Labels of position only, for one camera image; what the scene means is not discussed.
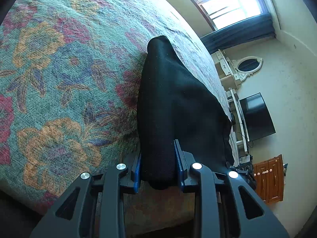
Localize black pants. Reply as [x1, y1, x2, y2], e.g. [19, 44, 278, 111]
[137, 36, 234, 190]

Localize brown wooden cabinet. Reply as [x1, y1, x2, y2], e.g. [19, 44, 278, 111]
[253, 154, 284, 204]

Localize white TV stand cabinet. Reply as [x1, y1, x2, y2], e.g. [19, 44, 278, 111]
[226, 88, 249, 167]

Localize black flat screen television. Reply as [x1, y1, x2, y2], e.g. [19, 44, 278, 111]
[239, 93, 276, 141]

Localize cream vanity dressing table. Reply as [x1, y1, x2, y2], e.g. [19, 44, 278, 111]
[211, 49, 241, 91]

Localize oval vanity mirror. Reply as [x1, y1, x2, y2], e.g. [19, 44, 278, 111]
[232, 56, 263, 82]

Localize right dark blue curtain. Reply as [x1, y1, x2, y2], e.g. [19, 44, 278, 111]
[201, 13, 276, 54]

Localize floral bedspread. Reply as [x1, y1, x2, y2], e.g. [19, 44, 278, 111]
[1, 0, 228, 214]

